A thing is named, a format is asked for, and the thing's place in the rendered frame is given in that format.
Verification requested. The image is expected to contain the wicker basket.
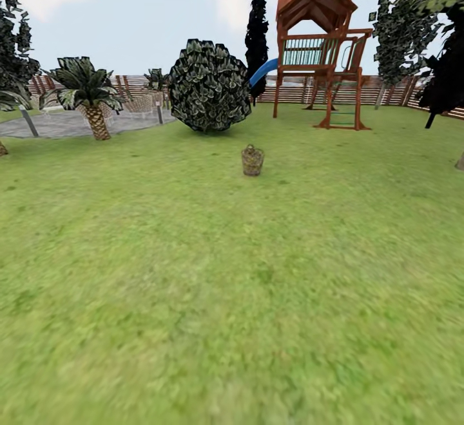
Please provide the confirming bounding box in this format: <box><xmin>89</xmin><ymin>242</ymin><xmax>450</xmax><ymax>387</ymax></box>
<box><xmin>241</xmin><ymin>144</ymin><xmax>265</xmax><ymax>176</ymax></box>

